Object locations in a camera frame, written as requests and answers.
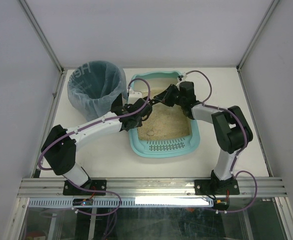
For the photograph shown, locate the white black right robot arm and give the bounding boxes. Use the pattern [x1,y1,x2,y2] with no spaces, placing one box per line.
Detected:
[151,81,253,190]

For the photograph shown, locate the white slotted cable duct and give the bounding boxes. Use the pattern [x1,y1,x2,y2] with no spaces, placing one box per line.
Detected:
[28,196,214,209]

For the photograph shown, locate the teal litter box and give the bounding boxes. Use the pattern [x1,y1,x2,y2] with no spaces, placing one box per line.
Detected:
[128,70,201,158]

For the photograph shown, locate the beige cat litter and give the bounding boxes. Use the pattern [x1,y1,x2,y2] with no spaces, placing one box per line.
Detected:
[137,86,191,140]

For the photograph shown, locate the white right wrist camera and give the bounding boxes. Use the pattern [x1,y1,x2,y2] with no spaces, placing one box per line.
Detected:
[177,73,187,85]

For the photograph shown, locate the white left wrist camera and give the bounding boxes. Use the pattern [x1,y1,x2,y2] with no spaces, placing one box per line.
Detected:
[127,87,143,105]

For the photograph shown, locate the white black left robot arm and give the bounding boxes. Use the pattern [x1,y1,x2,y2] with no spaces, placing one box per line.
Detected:
[39,95,153,189]

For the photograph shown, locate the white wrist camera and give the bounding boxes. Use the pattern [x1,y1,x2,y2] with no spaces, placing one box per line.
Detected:
[127,87,143,105]
[177,73,187,85]

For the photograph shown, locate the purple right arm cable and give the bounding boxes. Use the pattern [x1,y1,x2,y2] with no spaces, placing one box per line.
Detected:
[185,69,259,214]

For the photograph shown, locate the black litter scoop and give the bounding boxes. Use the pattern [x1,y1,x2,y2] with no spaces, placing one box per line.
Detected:
[148,99,160,106]

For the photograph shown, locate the translucent blue bin liner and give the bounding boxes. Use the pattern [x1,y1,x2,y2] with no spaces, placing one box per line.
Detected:
[66,60,128,122]

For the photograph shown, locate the black trash bin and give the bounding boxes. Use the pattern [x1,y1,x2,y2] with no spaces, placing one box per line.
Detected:
[70,60,125,101]

